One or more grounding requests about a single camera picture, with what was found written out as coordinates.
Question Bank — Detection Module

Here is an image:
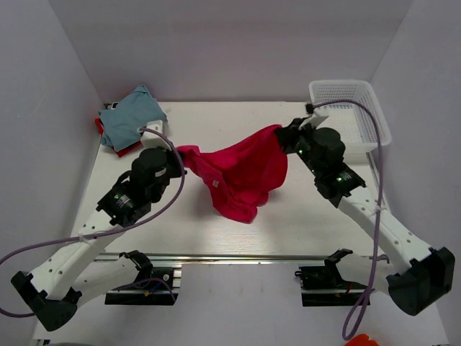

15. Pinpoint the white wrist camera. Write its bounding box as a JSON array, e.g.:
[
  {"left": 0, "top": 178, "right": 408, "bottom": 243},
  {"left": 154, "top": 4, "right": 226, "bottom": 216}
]
[
  {"left": 138, "top": 120, "right": 169, "bottom": 149},
  {"left": 298, "top": 106, "right": 329, "bottom": 130}
]

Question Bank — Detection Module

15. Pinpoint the white perforated plastic basket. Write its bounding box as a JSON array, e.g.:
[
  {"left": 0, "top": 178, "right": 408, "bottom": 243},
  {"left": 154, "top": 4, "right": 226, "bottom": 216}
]
[{"left": 308, "top": 79, "right": 393, "bottom": 159}]

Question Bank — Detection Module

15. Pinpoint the magenta red t shirt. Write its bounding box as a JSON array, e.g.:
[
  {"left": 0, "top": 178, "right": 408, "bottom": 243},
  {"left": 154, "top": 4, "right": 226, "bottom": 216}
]
[{"left": 178, "top": 125, "right": 288, "bottom": 223}]

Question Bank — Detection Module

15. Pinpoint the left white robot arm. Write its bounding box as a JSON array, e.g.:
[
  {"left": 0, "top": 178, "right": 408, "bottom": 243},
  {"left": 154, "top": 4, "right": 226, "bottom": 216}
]
[{"left": 11, "top": 147, "right": 185, "bottom": 332}]

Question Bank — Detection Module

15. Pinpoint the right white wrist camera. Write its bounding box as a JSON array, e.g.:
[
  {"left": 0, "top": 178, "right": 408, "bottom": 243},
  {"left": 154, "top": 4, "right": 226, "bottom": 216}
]
[{"left": 298, "top": 106, "right": 329, "bottom": 130}]

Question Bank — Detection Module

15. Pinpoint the orange object at bottom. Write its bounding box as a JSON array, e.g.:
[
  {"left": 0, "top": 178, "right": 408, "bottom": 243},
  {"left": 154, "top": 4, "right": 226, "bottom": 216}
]
[{"left": 344, "top": 334, "right": 380, "bottom": 346}]

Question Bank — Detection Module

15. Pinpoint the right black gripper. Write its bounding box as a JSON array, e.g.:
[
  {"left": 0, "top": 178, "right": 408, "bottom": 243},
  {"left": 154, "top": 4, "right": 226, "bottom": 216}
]
[{"left": 274, "top": 117, "right": 323, "bottom": 177}]

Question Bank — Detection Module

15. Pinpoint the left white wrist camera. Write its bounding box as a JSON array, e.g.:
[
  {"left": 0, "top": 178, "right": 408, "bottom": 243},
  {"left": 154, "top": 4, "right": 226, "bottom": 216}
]
[{"left": 138, "top": 120, "right": 169, "bottom": 149}]

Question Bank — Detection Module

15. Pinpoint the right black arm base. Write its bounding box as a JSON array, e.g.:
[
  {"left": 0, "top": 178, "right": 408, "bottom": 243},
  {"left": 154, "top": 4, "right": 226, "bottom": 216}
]
[{"left": 295, "top": 266, "right": 365, "bottom": 307}]

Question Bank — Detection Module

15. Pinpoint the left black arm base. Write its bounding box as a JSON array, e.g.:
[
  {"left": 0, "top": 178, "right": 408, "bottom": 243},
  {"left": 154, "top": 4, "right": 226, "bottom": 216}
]
[{"left": 104, "top": 266, "right": 182, "bottom": 306}]

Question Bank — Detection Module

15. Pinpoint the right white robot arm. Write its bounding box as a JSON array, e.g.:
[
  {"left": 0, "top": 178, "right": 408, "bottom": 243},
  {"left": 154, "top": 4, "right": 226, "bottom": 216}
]
[{"left": 274, "top": 118, "right": 455, "bottom": 316}]

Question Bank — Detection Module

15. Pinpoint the folded light blue t shirt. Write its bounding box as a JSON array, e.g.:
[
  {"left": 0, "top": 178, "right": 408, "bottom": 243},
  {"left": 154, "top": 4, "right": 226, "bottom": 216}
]
[{"left": 98, "top": 84, "right": 168, "bottom": 151}]

